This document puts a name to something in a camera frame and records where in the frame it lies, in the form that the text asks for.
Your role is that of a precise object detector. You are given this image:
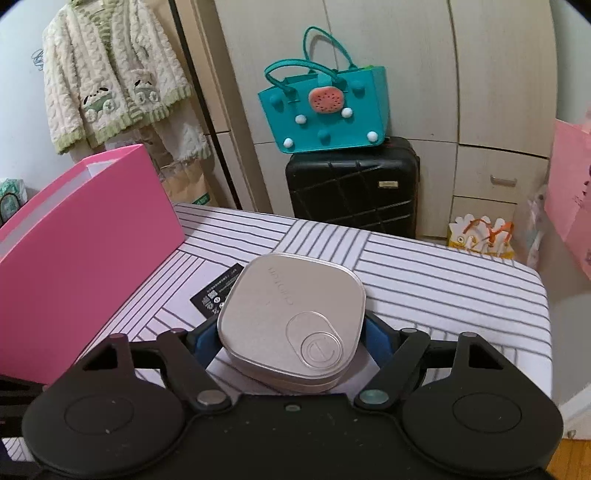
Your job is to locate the rose gold metal tin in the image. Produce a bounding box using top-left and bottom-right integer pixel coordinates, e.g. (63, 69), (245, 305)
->
(217, 253), (366, 393)

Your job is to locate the striped white tablecloth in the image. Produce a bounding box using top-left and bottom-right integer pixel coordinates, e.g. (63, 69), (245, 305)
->
(0, 202), (554, 462)

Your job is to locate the yellow orange paper bag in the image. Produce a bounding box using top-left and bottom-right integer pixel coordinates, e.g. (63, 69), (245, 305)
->
(448, 214), (515, 259)

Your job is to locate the pink storage box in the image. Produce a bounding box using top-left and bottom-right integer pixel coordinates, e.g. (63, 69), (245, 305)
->
(1, 145), (184, 384)

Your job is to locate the black suitcase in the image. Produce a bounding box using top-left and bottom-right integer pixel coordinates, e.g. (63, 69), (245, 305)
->
(286, 137), (421, 239)

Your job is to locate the teal felt handbag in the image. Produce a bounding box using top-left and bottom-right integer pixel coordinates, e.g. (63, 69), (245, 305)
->
(259, 26), (390, 154)

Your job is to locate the beige wardrobe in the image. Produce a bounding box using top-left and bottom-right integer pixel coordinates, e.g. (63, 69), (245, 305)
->
(173, 1), (557, 238)

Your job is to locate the cream knitted cardigan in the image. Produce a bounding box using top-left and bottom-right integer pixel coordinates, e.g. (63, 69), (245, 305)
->
(42, 1), (211, 162)

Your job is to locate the brown paper bag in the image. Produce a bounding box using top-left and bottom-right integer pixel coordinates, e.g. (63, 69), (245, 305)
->
(150, 133), (217, 206)

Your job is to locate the pink shopping bag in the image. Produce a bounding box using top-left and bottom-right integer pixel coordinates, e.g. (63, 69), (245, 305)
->
(545, 119), (590, 277)

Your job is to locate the black phone battery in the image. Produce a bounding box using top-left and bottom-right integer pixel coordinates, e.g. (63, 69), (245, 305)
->
(190, 263), (243, 320)

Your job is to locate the clear plastic bag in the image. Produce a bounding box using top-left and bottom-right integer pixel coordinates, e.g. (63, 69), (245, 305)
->
(525, 185), (547, 270)

